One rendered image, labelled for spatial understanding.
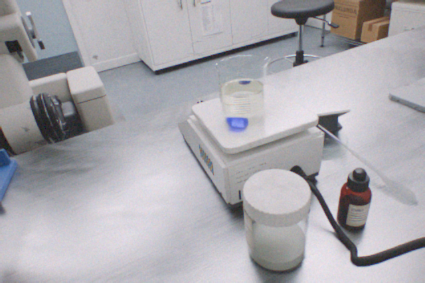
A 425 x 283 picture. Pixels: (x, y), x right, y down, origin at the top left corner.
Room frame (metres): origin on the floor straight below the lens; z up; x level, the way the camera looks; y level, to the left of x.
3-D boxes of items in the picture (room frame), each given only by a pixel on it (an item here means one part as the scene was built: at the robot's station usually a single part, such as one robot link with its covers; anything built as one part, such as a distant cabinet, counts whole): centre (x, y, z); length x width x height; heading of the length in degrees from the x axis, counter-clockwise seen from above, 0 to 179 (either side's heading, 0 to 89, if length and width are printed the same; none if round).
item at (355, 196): (0.23, -0.14, 0.78); 0.03 x 0.03 x 0.07
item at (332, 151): (0.35, -0.16, 0.76); 0.06 x 0.06 x 0.02
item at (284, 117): (0.34, -0.06, 0.83); 0.12 x 0.12 x 0.01; 17
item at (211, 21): (2.96, -0.19, 0.40); 0.24 x 0.01 x 0.30; 111
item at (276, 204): (0.20, -0.05, 0.79); 0.06 x 0.06 x 0.08
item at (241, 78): (0.31, -0.05, 0.87); 0.06 x 0.05 x 0.08; 96
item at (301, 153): (0.36, -0.05, 0.79); 0.22 x 0.13 x 0.08; 17
